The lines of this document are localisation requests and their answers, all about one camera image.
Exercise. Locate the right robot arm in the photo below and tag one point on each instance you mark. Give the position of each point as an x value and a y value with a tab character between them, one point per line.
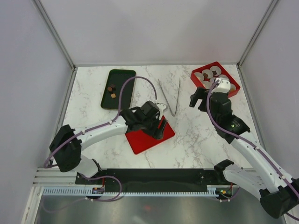
276	190

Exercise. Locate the white cable duct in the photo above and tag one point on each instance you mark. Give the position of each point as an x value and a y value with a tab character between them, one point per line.
93	191

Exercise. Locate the metal tongs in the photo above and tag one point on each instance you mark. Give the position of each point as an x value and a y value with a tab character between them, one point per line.
170	90

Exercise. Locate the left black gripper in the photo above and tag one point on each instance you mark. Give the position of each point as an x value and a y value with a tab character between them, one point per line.
159	132

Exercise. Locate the red chocolate box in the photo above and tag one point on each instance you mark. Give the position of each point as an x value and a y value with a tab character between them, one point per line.
200	81

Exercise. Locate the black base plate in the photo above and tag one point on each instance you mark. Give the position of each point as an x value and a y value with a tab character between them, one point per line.
165	180

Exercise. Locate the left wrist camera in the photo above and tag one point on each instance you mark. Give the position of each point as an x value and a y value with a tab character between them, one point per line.
161	107

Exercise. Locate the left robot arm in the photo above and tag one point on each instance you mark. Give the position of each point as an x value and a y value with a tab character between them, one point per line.
68	144

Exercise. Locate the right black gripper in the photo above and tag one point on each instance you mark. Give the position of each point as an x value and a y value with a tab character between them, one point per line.
200	93

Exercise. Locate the red box lid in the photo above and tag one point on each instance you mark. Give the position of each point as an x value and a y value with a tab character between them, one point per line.
140	142

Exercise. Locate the dark green tray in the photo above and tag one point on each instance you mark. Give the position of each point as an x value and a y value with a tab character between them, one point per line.
118	77

